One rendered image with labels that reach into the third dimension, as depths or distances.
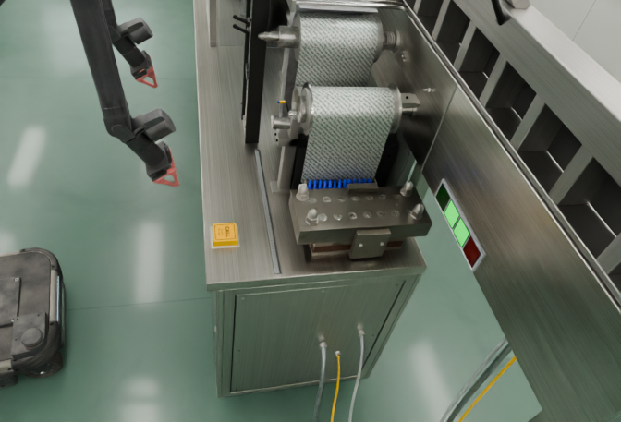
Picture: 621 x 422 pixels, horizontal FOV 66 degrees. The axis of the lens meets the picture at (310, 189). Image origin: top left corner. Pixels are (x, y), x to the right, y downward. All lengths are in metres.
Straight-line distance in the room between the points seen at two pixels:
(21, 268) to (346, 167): 1.48
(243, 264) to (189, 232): 1.27
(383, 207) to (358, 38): 0.51
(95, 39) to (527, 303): 1.04
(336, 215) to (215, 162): 0.52
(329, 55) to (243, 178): 0.49
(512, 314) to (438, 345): 1.37
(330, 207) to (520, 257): 0.56
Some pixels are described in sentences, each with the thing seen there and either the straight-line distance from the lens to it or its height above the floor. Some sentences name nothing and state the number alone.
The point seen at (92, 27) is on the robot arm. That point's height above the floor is 1.52.
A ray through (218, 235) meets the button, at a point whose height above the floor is 0.92.
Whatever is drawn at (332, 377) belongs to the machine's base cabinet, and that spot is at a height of 0.15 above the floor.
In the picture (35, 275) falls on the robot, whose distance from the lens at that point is 2.30.
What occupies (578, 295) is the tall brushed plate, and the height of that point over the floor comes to 1.38.
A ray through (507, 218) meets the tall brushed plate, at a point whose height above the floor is 1.34.
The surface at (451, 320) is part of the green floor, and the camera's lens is 2.56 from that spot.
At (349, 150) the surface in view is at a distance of 1.40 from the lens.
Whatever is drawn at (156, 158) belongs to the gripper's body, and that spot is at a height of 1.15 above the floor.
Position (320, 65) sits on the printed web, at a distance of 1.49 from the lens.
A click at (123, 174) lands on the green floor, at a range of 2.98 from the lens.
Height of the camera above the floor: 2.02
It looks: 44 degrees down
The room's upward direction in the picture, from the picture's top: 11 degrees clockwise
